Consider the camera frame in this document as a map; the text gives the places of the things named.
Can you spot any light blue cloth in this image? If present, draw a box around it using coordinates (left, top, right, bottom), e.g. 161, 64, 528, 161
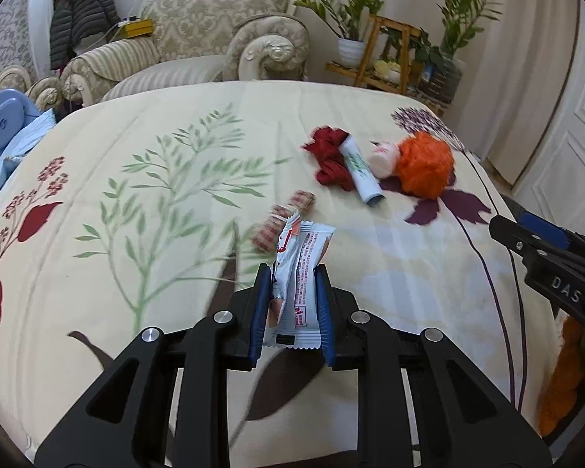
0, 110, 57, 218

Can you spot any yellow box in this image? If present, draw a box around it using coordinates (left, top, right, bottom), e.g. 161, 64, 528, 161
111, 19, 154, 41

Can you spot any white panelled door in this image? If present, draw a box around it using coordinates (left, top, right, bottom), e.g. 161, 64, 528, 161
509, 10, 585, 264

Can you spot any white snack wrapper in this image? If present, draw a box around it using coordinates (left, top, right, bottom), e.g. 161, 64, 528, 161
262, 214, 337, 350

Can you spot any green plant in dark pot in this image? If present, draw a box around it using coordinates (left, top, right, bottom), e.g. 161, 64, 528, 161
409, 0, 503, 103

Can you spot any dark puffer jacket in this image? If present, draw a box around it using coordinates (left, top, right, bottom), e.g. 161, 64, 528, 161
50, 0, 120, 71

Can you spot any green plant in white pot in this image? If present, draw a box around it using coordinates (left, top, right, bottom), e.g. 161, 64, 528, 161
295, 0, 386, 68

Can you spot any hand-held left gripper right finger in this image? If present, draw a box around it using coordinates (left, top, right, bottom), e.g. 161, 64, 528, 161
314, 263, 551, 468

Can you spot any orange fuzzy object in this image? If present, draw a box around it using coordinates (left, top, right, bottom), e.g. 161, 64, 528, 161
537, 316, 585, 437

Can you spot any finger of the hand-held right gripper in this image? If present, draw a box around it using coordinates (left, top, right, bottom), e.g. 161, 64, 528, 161
519, 211, 585, 271
488, 215, 547, 269

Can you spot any beige ornate sofa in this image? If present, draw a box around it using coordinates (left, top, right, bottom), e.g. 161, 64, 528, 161
0, 65, 64, 118

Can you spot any small yellowish potted plant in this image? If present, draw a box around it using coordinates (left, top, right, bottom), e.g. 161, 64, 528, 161
373, 58, 403, 85

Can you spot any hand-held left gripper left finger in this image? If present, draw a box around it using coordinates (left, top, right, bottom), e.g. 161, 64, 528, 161
34, 263, 274, 468

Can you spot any checkered ribbon bundle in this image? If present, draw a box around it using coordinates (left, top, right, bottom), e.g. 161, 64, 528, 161
251, 190, 317, 254

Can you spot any light blue plastic stand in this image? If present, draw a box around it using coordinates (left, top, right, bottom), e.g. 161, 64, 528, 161
0, 89, 42, 169

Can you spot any small white green-print tube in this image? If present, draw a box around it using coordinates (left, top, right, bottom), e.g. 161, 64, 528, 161
339, 135, 386, 206

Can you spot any orange mesh bath pouf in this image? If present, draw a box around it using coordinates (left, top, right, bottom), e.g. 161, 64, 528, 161
394, 131, 455, 200

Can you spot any floral printed tablecloth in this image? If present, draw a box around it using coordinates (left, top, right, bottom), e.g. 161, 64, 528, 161
0, 79, 561, 468

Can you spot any wooden plant stand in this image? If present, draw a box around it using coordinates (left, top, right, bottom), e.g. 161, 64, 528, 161
326, 14, 449, 108

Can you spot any beige ornate armchair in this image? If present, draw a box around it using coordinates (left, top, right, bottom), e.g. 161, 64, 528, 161
60, 0, 310, 108

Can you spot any dark red scrunchie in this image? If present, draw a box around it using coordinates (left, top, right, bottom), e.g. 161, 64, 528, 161
302, 126, 356, 191

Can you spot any small white bottle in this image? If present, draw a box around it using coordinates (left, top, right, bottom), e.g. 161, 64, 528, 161
368, 139, 399, 179

